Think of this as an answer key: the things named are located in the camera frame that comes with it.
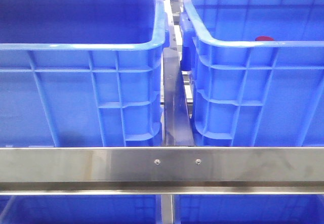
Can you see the large blue bin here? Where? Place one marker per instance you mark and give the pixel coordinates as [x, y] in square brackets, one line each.
[81, 73]
[249, 93]

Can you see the blue bin lower left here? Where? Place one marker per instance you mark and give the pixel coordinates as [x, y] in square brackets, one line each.
[83, 209]

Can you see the steel vertical post lower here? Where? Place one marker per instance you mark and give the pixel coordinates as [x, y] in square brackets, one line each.
[167, 209]

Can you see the steel divider rail centre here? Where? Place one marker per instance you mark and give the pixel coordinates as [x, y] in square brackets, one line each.
[178, 132]

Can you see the stainless steel front rail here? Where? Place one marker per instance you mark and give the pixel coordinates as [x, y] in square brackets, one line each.
[161, 170]

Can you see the large blue bin right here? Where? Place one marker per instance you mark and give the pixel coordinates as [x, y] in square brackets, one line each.
[249, 93]

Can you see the large blue bin left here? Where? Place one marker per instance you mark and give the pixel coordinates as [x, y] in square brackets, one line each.
[81, 73]

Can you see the blue bin lower right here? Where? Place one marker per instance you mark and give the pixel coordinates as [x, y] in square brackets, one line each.
[249, 209]

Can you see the red round button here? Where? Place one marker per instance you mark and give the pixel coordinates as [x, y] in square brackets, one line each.
[264, 38]

